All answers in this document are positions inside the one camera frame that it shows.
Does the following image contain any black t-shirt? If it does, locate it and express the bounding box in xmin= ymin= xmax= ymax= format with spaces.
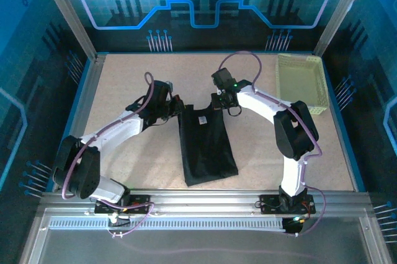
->
xmin=178 ymin=104 xmax=239 ymax=188

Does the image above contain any pale yellow plastic basket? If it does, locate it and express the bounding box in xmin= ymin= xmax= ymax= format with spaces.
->
xmin=275 ymin=53 xmax=330 ymax=116

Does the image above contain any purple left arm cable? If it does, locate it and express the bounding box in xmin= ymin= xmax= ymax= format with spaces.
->
xmin=60 ymin=71 xmax=155 ymax=239

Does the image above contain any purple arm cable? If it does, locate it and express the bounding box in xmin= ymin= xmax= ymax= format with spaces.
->
xmin=218 ymin=51 xmax=326 ymax=239
xmin=60 ymin=71 xmax=155 ymax=239

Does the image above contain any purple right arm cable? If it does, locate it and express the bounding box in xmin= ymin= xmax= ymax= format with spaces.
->
xmin=218 ymin=51 xmax=326 ymax=239

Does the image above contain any aluminium table side rail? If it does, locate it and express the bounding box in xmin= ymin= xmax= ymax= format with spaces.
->
xmin=57 ymin=55 xmax=108 ymax=190

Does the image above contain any aluminium mounting rail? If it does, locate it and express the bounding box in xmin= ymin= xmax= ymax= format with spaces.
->
xmin=40 ymin=188 xmax=373 ymax=214

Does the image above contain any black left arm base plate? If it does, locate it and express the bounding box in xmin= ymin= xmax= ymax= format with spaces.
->
xmin=94 ymin=194 xmax=152 ymax=215

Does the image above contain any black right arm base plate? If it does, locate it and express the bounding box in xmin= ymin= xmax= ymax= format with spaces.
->
xmin=259 ymin=194 xmax=316 ymax=215

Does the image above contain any slotted grey cable duct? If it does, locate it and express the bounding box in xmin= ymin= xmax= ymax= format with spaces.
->
xmin=48 ymin=216 xmax=288 ymax=232

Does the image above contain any aluminium frame post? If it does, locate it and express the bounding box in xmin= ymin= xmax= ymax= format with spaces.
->
xmin=33 ymin=0 xmax=108 ymax=63
xmin=313 ymin=0 xmax=375 ymax=57

